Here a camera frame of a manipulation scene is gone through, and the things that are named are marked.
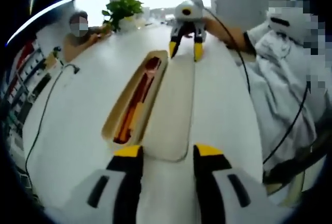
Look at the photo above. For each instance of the white chest-worn device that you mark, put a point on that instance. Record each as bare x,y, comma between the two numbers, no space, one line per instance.
293,29

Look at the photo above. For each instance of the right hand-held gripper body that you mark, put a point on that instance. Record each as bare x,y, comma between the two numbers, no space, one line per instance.
193,11

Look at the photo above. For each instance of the beige cutlery case lid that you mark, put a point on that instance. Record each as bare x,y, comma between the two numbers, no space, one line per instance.
173,110

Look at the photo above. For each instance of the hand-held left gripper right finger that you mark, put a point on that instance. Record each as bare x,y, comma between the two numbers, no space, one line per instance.
223,198

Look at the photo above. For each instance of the shelf with white boxes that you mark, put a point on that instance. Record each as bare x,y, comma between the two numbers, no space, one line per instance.
23,78

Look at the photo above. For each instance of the small dark green plant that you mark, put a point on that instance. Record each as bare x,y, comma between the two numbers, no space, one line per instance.
57,50

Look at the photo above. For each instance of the yellow box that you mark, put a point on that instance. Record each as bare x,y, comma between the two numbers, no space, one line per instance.
50,60

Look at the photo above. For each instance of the green potted plant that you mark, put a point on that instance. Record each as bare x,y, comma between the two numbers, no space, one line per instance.
122,6

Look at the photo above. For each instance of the beige cutlery case base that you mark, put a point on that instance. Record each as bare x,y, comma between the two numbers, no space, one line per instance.
111,123

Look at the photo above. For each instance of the white ceiling light strip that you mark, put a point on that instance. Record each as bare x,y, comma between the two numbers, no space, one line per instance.
39,17

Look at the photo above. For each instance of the operator in white shirt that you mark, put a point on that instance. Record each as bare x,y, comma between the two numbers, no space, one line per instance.
275,91

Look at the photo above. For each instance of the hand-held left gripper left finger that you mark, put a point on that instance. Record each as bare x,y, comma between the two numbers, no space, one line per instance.
114,195

